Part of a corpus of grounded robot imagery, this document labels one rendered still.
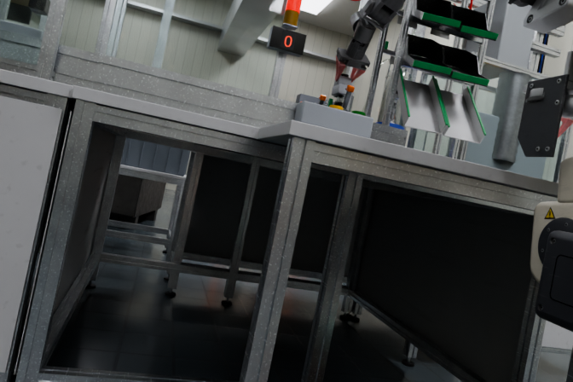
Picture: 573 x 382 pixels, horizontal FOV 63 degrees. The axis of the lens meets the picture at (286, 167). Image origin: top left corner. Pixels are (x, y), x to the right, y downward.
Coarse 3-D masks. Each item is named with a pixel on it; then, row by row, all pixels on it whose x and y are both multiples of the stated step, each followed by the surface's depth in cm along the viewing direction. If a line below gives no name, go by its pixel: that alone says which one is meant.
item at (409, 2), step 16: (464, 0) 190; (384, 32) 182; (400, 32) 166; (400, 48) 164; (480, 48) 175; (400, 64) 165; (480, 64) 174; (448, 80) 190; (368, 96) 181; (368, 112) 181; (384, 112) 166; (464, 144) 173; (464, 160) 173
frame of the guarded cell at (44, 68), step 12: (60, 0) 113; (60, 12) 113; (48, 24) 112; (60, 24) 113; (48, 36) 112; (60, 36) 115; (48, 48) 113; (0, 60) 110; (12, 60) 110; (48, 60) 112; (24, 72) 111; (36, 72) 112; (48, 72) 113
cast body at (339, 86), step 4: (340, 76) 153; (344, 76) 154; (348, 76) 155; (340, 80) 153; (344, 80) 154; (348, 80) 154; (336, 84) 155; (340, 84) 152; (344, 84) 154; (348, 84) 154; (336, 88) 154; (340, 88) 152; (344, 88) 152; (332, 92) 157; (336, 92) 153; (340, 92) 152; (344, 92) 152; (336, 96) 158; (344, 96) 156
